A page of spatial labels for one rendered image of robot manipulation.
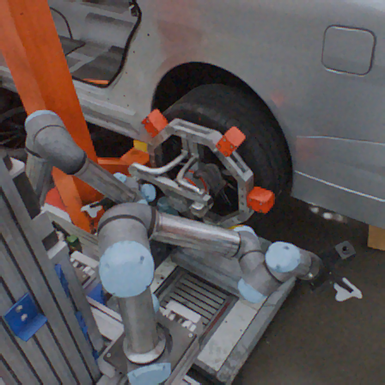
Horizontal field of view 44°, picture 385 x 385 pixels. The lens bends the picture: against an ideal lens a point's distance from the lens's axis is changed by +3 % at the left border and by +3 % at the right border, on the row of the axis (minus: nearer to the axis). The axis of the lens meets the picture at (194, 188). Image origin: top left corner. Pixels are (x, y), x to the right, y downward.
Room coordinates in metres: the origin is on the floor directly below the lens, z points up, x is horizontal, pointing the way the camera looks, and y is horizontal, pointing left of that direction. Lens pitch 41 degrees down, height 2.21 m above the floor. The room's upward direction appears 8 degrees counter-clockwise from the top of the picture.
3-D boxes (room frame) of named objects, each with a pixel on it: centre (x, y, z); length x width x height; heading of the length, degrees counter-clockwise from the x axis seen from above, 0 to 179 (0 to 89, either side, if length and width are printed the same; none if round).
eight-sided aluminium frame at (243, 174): (1.64, -0.03, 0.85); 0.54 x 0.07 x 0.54; 49
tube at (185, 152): (1.61, 0.13, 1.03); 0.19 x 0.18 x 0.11; 139
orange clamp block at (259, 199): (1.44, -0.27, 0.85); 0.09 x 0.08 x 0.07; 49
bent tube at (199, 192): (1.48, -0.02, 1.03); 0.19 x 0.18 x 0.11; 139
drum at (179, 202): (1.58, 0.02, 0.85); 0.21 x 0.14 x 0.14; 139
